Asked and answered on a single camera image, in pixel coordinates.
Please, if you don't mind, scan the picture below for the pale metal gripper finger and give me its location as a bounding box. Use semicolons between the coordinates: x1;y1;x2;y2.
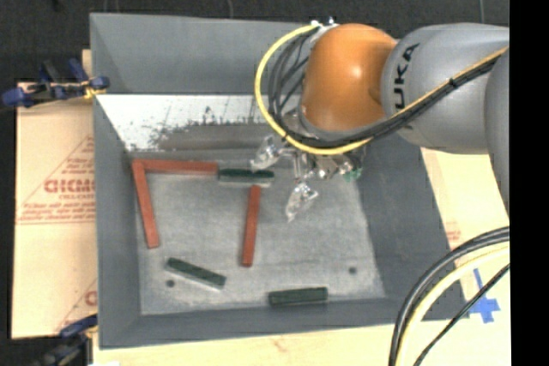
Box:
285;180;320;224
250;135;290;173

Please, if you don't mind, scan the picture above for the dark green flat block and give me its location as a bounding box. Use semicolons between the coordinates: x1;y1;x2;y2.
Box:
164;256;227;290
217;167;276;186
268;286;330;308

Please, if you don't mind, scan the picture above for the red-brown flat block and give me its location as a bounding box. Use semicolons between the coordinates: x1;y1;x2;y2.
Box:
131;160;161;250
239;183;262;268
132;159;220;177

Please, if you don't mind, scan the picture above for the grey metal bin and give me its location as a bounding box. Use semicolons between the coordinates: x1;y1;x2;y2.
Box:
88;11;468;349

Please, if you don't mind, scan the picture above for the brown cardboard board, red print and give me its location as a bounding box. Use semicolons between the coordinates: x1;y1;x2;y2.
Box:
9;81;100;340

